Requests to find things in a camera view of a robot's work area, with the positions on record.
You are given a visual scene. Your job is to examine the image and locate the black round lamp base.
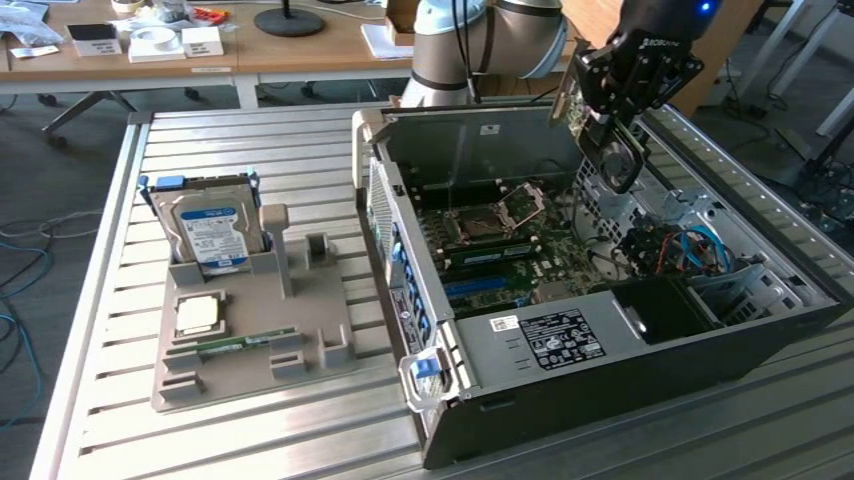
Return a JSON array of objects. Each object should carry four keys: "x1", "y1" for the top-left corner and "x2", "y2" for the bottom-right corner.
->
[{"x1": 252, "y1": 0, "x2": 328, "y2": 37}]

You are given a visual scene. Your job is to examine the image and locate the graphics card with black cooler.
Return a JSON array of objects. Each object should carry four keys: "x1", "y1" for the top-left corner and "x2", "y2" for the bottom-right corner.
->
[{"x1": 545, "y1": 37, "x2": 653, "y2": 196}]

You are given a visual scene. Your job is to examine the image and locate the clear plastic bag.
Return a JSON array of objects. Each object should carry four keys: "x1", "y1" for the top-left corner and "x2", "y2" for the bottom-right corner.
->
[{"x1": 0, "y1": 0, "x2": 65, "y2": 47}]

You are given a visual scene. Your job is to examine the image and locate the white box with black top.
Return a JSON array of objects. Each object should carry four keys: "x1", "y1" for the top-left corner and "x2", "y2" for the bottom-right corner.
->
[{"x1": 65, "y1": 23, "x2": 124, "y2": 58}]

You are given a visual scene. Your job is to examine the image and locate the blue wire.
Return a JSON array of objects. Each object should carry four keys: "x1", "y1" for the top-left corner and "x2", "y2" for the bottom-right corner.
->
[{"x1": 679, "y1": 224, "x2": 734, "y2": 275}]

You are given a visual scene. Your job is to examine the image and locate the grey metal drive bracket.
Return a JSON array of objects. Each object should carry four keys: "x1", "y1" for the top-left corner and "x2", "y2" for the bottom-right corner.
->
[{"x1": 685, "y1": 262, "x2": 806, "y2": 326}]

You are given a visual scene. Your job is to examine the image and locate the brown cardboard box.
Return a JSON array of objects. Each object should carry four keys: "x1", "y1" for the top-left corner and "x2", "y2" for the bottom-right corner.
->
[{"x1": 384, "y1": 0, "x2": 419, "y2": 49}]

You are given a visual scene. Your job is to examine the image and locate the white paper stack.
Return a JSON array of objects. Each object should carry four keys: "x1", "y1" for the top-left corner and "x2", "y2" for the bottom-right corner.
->
[{"x1": 360, "y1": 22, "x2": 415, "y2": 60}]

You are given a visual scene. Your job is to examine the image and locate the white label card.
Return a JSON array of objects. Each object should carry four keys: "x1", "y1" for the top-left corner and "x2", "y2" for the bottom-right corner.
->
[{"x1": 8, "y1": 44, "x2": 60, "y2": 60}]

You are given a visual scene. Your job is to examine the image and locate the wooden desk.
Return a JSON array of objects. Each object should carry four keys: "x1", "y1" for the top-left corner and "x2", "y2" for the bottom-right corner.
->
[
  {"x1": 236, "y1": 0, "x2": 605, "y2": 109},
  {"x1": 0, "y1": 0, "x2": 241, "y2": 149}
]

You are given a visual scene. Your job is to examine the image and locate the green motherboard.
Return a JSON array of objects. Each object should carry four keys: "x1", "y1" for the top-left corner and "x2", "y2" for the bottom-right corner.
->
[{"x1": 416, "y1": 199, "x2": 641, "y2": 321}]

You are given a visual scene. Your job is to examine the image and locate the CPU socket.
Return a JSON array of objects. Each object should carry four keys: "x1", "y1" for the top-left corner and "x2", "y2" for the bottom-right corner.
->
[{"x1": 444, "y1": 203, "x2": 520, "y2": 247}]

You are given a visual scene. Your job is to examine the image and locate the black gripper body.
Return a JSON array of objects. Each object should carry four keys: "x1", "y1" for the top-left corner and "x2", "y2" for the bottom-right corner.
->
[{"x1": 609, "y1": 0, "x2": 727, "y2": 86}]

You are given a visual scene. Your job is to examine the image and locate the white tape roll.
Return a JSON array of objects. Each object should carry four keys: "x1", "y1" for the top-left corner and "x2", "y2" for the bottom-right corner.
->
[{"x1": 130, "y1": 27, "x2": 176, "y2": 51}]

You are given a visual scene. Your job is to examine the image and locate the metal socket cover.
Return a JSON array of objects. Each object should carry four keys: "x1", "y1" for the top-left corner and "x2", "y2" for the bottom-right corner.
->
[{"x1": 496, "y1": 182, "x2": 552, "y2": 232}]

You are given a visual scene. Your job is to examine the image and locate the black open PC case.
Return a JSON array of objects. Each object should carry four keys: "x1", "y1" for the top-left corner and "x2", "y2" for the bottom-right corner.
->
[{"x1": 351, "y1": 89, "x2": 854, "y2": 471}]

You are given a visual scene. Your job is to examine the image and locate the green RAM stick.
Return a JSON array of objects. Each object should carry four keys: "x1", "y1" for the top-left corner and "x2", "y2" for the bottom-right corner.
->
[{"x1": 165, "y1": 327, "x2": 300, "y2": 362}]

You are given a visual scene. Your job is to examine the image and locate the metal disk bay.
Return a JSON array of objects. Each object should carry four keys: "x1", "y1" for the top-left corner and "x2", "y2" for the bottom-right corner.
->
[{"x1": 572, "y1": 147, "x2": 675, "y2": 236}]

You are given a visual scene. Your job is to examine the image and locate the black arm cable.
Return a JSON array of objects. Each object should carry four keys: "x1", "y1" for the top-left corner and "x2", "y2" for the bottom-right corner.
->
[{"x1": 452, "y1": 0, "x2": 483, "y2": 105}]

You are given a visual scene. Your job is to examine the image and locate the grey handle with blue latch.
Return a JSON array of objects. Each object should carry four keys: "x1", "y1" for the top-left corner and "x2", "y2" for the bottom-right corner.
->
[{"x1": 397, "y1": 348, "x2": 461, "y2": 412}]

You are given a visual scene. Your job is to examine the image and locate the flat white box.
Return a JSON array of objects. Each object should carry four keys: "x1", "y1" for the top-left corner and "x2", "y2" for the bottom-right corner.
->
[{"x1": 126, "y1": 38, "x2": 188, "y2": 64}]

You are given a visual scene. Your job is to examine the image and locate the plain white box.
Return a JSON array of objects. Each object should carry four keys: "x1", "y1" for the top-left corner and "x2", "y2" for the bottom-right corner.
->
[{"x1": 180, "y1": 26, "x2": 224, "y2": 59}]

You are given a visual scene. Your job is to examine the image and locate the silver CPU chip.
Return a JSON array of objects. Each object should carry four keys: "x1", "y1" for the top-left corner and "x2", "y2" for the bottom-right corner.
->
[{"x1": 173, "y1": 297, "x2": 225, "y2": 337}]

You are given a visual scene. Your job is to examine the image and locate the blue expansion slot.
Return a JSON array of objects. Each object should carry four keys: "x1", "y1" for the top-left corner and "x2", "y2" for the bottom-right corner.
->
[{"x1": 443, "y1": 276, "x2": 509, "y2": 302}]

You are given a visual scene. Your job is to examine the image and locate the blue floor cable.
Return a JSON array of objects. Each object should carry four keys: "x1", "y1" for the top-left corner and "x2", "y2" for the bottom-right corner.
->
[{"x1": 0, "y1": 239, "x2": 52, "y2": 431}]

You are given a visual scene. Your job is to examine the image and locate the grey plastic parts rack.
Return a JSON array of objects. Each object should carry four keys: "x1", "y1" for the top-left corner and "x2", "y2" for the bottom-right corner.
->
[{"x1": 150, "y1": 203, "x2": 361, "y2": 416}]

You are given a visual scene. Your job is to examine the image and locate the hard disk with blue caddy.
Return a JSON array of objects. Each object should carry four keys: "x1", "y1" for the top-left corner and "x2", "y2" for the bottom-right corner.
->
[{"x1": 136, "y1": 169, "x2": 261, "y2": 276}]

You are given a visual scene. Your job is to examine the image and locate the grey power supply unit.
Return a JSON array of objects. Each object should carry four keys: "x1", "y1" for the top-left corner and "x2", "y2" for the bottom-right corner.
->
[{"x1": 455, "y1": 292, "x2": 655, "y2": 391}]

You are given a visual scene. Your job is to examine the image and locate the white table frame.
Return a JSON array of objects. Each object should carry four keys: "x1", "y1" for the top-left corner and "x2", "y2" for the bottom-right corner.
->
[{"x1": 730, "y1": 0, "x2": 854, "y2": 137}]

